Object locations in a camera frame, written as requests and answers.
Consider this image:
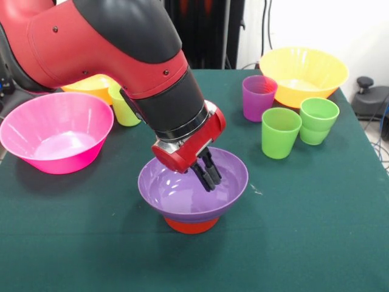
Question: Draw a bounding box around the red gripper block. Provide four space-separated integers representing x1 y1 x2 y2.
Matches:
151 106 227 193

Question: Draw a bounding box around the purple plastic bowl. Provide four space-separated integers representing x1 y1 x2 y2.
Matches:
137 147 249 225

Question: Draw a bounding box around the small red plastic bowl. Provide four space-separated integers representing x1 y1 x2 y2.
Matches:
164 216 219 235

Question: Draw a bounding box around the green plastic cup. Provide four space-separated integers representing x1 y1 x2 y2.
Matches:
261 107 303 159
299 97 340 146
108 83 143 127

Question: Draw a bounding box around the large orange plastic bowl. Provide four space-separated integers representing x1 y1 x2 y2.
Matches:
60 74 115 106
259 46 349 109

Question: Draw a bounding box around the purple plastic cup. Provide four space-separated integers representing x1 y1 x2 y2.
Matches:
242 75 278 123

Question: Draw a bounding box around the dark green table cloth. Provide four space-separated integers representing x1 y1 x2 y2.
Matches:
0 69 389 292

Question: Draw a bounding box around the large pink plastic bowl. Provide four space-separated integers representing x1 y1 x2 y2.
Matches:
0 92 115 175

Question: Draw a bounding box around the black knobbed stand base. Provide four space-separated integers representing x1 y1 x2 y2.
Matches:
352 75 389 121

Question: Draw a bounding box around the black equipment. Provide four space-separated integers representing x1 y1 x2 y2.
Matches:
0 57 15 96

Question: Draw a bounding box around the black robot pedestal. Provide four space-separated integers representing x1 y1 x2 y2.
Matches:
162 0 246 70

